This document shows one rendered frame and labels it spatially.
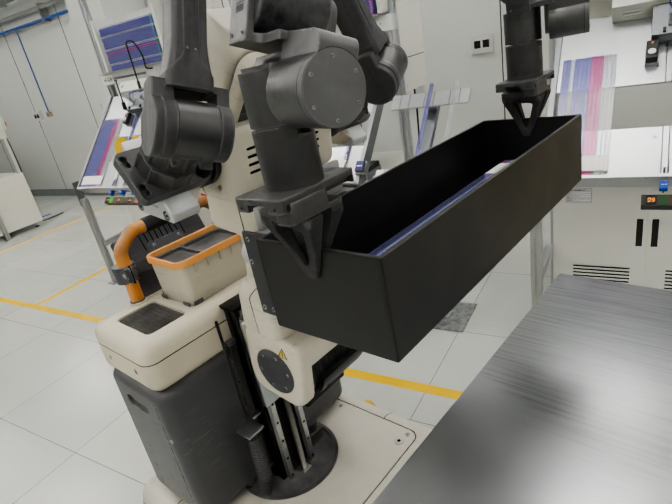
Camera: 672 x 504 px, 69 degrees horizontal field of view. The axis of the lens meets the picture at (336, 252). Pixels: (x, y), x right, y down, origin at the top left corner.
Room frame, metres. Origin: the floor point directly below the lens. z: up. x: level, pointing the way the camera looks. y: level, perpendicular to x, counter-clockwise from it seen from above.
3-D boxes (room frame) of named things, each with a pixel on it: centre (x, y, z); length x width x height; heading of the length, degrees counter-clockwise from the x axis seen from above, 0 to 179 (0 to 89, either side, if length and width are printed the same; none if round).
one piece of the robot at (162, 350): (1.13, 0.31, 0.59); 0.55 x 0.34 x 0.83; 136
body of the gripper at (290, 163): (0.46, 0.03, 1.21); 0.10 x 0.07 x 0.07; 136
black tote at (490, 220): (0.66, -0.18, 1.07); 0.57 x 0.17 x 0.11; 135
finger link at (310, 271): (0.46, 0.02, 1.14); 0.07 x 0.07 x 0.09; 46
